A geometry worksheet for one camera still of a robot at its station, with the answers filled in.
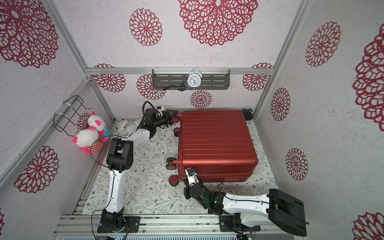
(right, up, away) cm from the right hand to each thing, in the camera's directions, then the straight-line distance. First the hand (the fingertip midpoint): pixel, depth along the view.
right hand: (182, 181), depth 78 cm
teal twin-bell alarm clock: (+49, +41, +38) cm, 75 cm away
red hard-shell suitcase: (+20, +19, +1) cm, 28 cm away
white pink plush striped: (-53, +21, +7) cm, 58 cm away
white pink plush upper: (-53, +32, +14) cm, 63 cm away
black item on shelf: (-2, +54, +14) cm, 55 cm away
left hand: (-3, +39, +19) cm, 43 cm away
